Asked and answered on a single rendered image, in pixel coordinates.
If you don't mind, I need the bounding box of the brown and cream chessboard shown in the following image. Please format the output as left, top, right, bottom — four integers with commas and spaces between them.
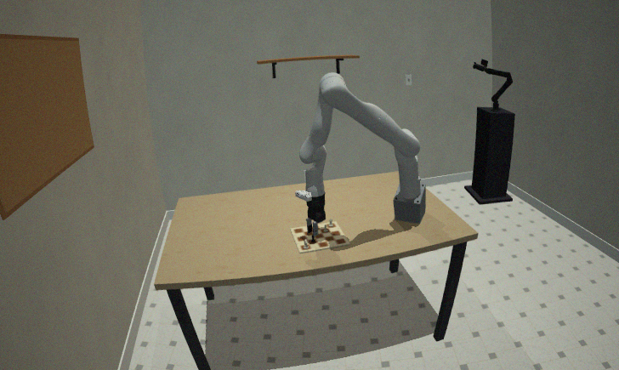
290, 221, 350, 253

